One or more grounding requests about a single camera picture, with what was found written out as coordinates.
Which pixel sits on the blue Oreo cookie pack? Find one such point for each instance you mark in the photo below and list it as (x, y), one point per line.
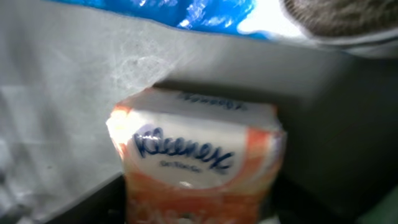
(331, 22)

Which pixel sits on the grey plastic mesh basket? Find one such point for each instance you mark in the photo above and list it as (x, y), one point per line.
(64, 67)

